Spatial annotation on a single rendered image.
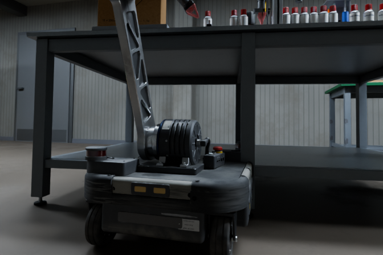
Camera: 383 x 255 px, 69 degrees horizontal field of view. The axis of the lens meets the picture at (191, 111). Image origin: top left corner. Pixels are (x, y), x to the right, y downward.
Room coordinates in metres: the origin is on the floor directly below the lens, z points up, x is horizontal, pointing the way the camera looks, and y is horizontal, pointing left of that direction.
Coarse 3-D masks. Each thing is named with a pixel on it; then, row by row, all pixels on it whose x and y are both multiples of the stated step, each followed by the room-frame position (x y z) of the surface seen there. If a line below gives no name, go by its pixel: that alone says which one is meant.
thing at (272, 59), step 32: (32, 32) 1.31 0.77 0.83; (64, 32) 1.29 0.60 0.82; (96, 32) 1.27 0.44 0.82; (160, 32) 1.23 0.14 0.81; (192, 32) 1.23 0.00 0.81; (224, 32) 1.22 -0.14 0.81; (256, 32) 1.22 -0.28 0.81; (160, 64) 1.93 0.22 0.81; (192, 64) 1.91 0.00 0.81; (224, 64) 1.90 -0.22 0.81; (256, 64) 1.88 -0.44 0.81; (288, 64) 1.87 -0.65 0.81; (320, 64) 1.86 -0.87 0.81; (352, 64) 1.84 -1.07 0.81
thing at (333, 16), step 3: (330, 6) 1.56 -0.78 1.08; (333, 6) 1.55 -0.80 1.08; (330, 9) 1.56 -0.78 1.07; (333, 9) 1.55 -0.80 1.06; (330, 12) 1.56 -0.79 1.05; (333, 12) 1.54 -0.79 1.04; (336, 12) 1.54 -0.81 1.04; (330, 15) 1.55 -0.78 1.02; (333, 15) 1.54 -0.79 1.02; (336, 15) 1.54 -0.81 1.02; (330, 18) 1.55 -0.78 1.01; (333, 18) 1.54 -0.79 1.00; (336, 18) 1.54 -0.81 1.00; (330, 21) 1.55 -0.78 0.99; (333, 21) 1.54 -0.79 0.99; (336, 21) 1.54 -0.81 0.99
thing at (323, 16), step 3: (321, 6) 1.56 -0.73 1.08; (324, 6) 1.55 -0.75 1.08; (321, 9) 1.56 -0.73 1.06; (324, 9) 1.55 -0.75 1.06; (321, 12) 1.55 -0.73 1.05; (324, 12) 1.54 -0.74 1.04; (321, 15) 1.55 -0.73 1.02; (324, 15) 1.54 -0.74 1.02; (327, 15) 1.54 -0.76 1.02; (321, 18) 1.55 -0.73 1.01; (324, 18) 1.54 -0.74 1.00; (327, 18) 1.54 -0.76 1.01; (321, 21) 1.55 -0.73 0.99; (324, 21) 1.54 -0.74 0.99; (327, 21) 1.54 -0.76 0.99
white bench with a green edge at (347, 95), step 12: (348, 84) 2.57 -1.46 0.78; (372, 84) 2.52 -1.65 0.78; (336, 96) 2.98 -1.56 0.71; (348, 96) 2.61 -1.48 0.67; (372, 96) 3.11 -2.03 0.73; (348, 108) 2.61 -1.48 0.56; (348, 120) 2.61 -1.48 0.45; (348, 132) 2.61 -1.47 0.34; (336, 144) 2.98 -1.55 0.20; (348, 144) 2.61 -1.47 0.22
